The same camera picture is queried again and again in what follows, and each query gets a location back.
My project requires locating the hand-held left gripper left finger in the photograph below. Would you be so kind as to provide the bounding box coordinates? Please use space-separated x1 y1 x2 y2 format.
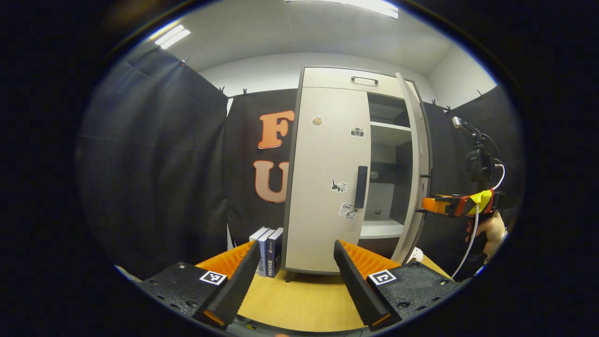
136 240 262 330

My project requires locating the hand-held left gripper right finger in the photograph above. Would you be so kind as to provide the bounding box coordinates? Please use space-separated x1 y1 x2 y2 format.
334 240 464 331

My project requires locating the beige cabinet door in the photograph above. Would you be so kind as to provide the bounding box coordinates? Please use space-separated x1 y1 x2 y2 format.
284 87 372 274
392 72 433 265

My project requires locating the beige double-door shoe cabinet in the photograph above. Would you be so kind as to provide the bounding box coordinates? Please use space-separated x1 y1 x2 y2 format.
282 66 433 277

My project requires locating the grey-blue book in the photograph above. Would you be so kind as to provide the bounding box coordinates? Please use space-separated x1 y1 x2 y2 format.
258 228 276 278

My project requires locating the white book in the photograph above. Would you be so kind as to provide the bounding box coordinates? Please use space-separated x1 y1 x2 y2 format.
249 227 271 277

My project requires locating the black backdrop cloth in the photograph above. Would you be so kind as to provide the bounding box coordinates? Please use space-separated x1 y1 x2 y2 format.
75 44 525 281

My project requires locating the white cable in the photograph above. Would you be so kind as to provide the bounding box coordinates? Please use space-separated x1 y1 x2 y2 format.
450 161 507 280

